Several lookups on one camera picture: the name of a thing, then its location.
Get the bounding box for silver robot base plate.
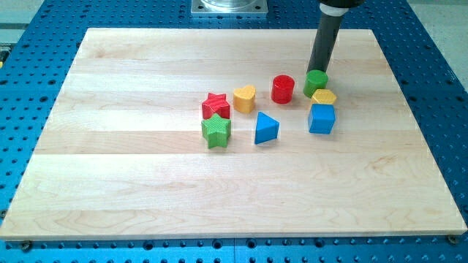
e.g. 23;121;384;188
191;0;268;15

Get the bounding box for green star block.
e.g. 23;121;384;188
201;113;231;148

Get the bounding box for red cylinder block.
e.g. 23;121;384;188
271;75;295;104

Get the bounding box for blue cube block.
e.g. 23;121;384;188
308;104;336;134

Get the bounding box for yellow hexagon block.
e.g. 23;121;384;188
311;89;337;104

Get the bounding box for wooden board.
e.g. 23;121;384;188
1;28;467;241

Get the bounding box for yellow heart block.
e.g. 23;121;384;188
233;85;256;113

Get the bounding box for blue triangle block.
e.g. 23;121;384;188
254;112;279;145

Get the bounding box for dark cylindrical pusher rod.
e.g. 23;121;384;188
306;12;343;72

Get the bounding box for red star block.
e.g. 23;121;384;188
201;93;230;120

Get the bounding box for green cylinder block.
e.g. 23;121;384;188
303;69;328;98

